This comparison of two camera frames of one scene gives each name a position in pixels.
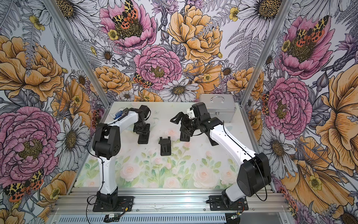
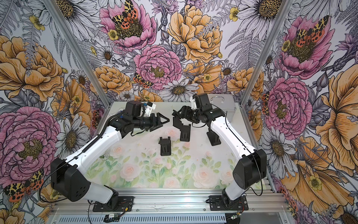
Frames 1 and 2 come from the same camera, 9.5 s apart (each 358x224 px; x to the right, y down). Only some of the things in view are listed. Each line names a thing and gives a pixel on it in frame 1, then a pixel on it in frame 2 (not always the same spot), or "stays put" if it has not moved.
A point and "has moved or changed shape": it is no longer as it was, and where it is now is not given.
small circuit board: x=113 y=217 stays put
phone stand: x=165 y=146 stays put
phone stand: x=143 y=138 has moved or changed shape
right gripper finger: x=188 y=131 → x=175 y=113
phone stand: x=184 y=137 stays put
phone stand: x=212 y=142 stays put
